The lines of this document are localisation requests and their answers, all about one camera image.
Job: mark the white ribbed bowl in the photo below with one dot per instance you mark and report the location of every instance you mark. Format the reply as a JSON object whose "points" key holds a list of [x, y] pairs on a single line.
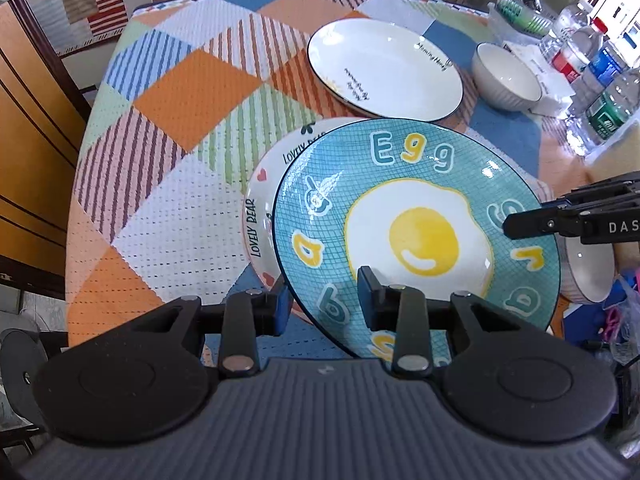
{"points": [[587, 271], [503, 80]]}

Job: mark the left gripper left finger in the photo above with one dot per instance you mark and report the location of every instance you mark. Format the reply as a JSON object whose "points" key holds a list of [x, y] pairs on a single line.
{"points": [[242, 318]]}

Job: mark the green label water bottle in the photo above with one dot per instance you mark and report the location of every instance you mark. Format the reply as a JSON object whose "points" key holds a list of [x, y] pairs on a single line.
{"points": [[592, 120]]}

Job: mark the red cap water bottle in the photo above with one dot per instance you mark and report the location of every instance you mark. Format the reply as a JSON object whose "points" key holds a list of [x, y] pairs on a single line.
{"points": [[573, 40]]}

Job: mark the teal egg plate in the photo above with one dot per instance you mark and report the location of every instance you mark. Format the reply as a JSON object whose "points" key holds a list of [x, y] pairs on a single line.
{"points": [[421, 206]]}

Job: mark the colourful checked tablecloth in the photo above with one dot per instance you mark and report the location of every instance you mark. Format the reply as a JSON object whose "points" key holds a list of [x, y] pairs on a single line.
{"points": [[194, 95]]}

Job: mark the clear container green items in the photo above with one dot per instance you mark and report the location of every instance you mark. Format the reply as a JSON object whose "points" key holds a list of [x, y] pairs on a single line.
{"points": [[520, 21]]}

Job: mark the wooden chair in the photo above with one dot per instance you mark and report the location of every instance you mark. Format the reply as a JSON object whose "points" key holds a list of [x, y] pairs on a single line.
{"points": [[43, 120]]}

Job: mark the blue label water bottle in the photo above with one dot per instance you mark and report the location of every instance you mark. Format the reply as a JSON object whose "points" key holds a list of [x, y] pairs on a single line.
{"points": [[596, 77]]}

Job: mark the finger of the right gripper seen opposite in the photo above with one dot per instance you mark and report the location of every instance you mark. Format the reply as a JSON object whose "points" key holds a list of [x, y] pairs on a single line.
{"points": [[540, 222]]}

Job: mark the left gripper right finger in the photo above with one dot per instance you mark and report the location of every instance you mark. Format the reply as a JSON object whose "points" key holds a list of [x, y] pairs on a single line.
{"points": [[403, 310]]}

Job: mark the white lovely bear plate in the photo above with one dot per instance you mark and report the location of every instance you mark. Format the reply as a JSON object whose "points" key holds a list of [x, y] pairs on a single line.
{"points": [[262, 188]]}

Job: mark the white oval plate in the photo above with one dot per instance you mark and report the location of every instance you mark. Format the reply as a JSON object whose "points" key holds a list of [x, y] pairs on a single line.
{"points": [[385, 70]]}

